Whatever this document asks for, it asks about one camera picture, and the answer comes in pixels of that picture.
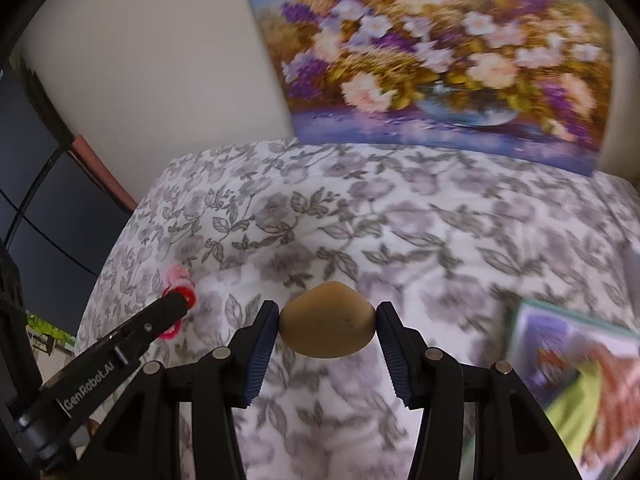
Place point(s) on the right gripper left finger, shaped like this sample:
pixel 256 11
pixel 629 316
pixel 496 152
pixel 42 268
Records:
pixel 139 438

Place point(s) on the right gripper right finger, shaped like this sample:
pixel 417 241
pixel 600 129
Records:
pixel 514 439

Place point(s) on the lime green cloth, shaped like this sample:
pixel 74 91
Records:
pixel 574 412

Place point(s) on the pink white chevron cloth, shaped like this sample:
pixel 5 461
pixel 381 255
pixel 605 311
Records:
pixel 617 422

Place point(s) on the red pink scrunchie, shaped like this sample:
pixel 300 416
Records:
pixel 178 279

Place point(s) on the beige makeup sponge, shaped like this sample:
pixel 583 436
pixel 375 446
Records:
pixel 329 321

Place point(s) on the white box with teal rim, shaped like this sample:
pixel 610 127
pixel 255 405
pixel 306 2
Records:
pixel 584 373

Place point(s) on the purple cartoon tissue pack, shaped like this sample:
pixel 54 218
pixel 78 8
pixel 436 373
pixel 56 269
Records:
pixel 546 343

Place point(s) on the floral grey white tablecloth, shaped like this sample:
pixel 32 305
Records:
pixel 454 239

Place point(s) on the floral painting canvas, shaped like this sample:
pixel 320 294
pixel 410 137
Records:
pixel 529 79

